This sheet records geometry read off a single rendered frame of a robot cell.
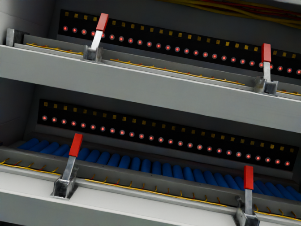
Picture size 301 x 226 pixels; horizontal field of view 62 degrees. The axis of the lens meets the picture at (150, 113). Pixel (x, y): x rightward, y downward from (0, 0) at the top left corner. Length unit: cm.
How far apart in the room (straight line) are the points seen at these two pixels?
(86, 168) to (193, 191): 18
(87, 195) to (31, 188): 8
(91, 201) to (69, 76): 18
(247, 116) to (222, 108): 4
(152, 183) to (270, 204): 20
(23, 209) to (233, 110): 32
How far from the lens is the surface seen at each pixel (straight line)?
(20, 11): 54
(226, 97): 38
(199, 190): 44
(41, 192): 40
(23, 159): 47
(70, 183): 38
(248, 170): 42
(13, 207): 41
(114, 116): 52
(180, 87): 37
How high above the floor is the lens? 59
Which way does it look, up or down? 6 degrees up
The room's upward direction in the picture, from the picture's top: 11 degrees clockwise
